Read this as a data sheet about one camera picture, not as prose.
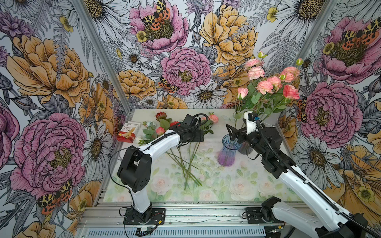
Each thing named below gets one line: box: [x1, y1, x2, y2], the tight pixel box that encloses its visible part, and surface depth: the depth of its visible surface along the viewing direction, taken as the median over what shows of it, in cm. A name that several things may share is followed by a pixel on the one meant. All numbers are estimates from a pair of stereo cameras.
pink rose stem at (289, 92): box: [267, 84, 301, 115], surface depth 70 cm
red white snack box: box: [116, 120, 141, 144], surface depth 105 cm
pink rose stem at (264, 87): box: [255, 80, 274, 119], surface depth 69 cm
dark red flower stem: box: [154, 111, 173, 130], surface depth 111 cm
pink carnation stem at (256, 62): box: [245, 50, 268, 67], surface depth 75 cm
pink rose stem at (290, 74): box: [279, 58, 304, 83], surface depth 72 cm
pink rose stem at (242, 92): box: [233, 87, 249, 127], surface depth 75 cm
